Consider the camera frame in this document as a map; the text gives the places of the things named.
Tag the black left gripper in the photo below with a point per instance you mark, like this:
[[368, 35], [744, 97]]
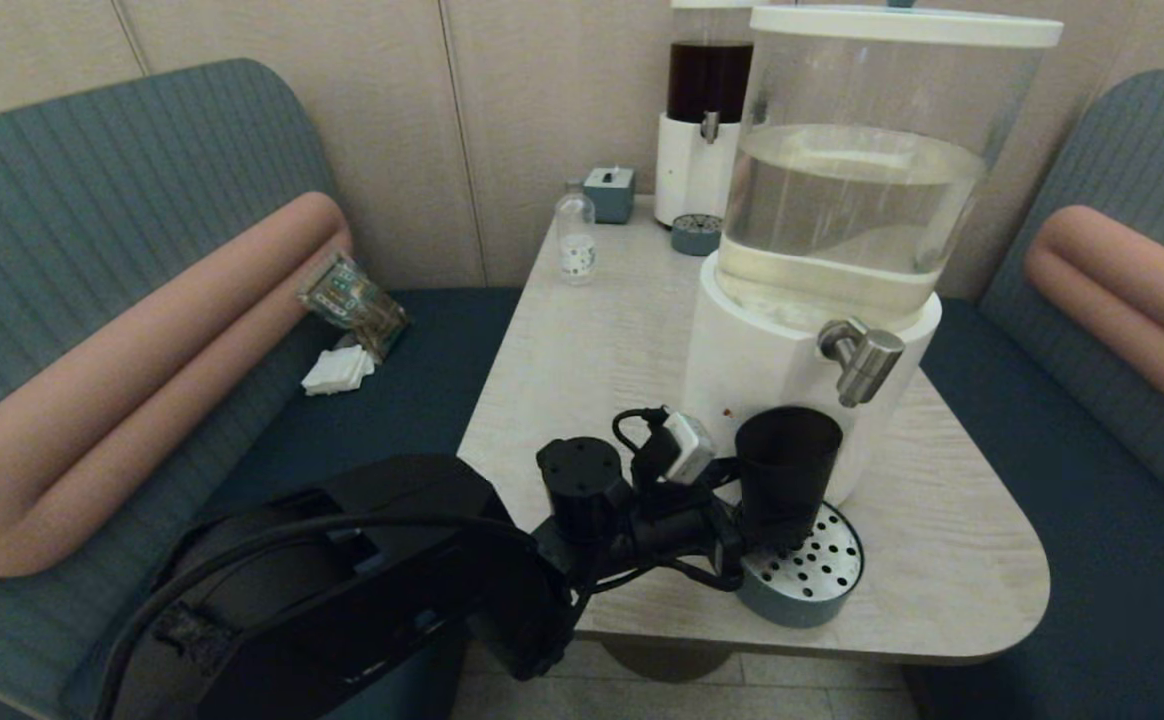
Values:
[[687, 525]]

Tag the black plastic cup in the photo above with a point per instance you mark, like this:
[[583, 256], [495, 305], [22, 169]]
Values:
[[787, 470]]

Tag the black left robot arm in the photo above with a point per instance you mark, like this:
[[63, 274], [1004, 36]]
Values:
[[362, 620]]

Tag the large blue perforated drip tray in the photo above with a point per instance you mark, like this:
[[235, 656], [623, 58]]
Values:
[[822, 580]]

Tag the steel dispenser tap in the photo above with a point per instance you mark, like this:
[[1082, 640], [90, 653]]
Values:
[[869, 360]]

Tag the small blue drip tray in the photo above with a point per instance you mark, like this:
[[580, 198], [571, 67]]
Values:
[[695, 236]]

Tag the clear plastic bottle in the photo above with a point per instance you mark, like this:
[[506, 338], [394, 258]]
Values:
[[576, 240]]

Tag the large clear water dispenser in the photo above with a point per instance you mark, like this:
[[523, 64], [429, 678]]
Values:
[[842, 200]]

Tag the blue tissue box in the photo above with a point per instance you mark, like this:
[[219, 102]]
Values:
[[610, 196]]

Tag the teal ribbed booth sofa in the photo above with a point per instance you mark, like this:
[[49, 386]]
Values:
[[1092, 560], [92, 180]]

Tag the dark drink dispenser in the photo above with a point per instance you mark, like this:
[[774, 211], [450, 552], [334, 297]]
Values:
[[692, 165]]

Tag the white paper napkins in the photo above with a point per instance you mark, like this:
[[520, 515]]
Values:
[[339, 371]]

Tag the pink bolster cushion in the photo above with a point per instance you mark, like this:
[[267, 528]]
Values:
[[1132, 300], [142, 380]]

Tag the clear snack packet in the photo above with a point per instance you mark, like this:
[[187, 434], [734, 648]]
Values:
[[352, 303]]

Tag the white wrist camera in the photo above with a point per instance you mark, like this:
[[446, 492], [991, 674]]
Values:
[[690, 445]]

